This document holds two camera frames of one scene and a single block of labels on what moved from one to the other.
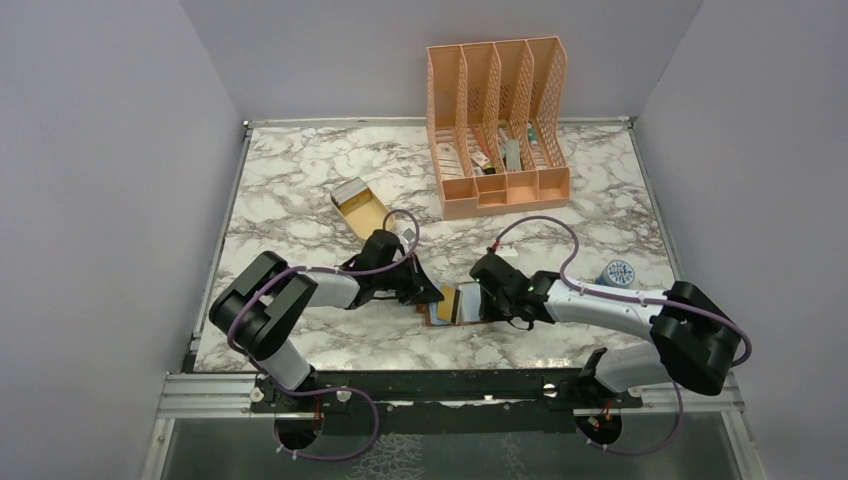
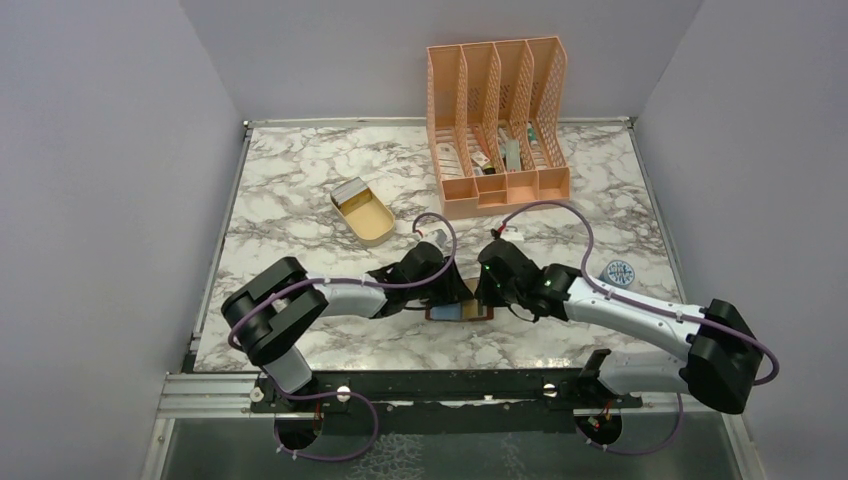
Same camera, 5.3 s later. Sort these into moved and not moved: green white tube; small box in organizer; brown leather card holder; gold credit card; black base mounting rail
Moved: gold credit card
Not moved: brown leather card holder; black base mounting rail; small box in organizer; green white tube
